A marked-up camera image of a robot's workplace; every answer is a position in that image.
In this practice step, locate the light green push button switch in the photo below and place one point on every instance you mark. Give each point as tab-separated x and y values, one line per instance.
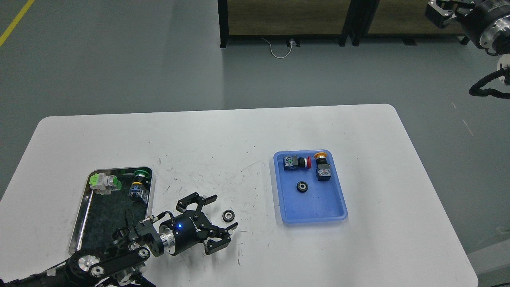
104	184

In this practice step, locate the yellow push button switch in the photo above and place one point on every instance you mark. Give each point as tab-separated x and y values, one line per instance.
323	171

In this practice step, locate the left wooden cabinet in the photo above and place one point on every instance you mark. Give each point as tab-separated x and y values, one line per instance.
243	19

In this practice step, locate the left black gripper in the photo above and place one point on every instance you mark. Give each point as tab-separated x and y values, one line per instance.
192	227

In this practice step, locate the wooden cabinet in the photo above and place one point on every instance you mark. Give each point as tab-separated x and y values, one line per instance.
397	19
243	19

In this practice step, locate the black gear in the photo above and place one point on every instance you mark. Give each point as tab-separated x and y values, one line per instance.
302	186
228	216

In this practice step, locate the blue plastic tray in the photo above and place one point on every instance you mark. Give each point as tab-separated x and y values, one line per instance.
324	200

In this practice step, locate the dark green push button switch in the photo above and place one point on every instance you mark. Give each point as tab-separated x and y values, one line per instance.
140	186

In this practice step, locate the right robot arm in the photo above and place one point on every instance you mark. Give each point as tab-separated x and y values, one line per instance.
486	23

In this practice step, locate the silver metal tray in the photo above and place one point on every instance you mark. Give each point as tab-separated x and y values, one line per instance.
100	215

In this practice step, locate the right wooden cabinet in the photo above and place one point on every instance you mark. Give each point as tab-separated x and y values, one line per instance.
397	19

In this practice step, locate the red push button switch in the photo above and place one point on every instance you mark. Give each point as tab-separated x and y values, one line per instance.
292	163

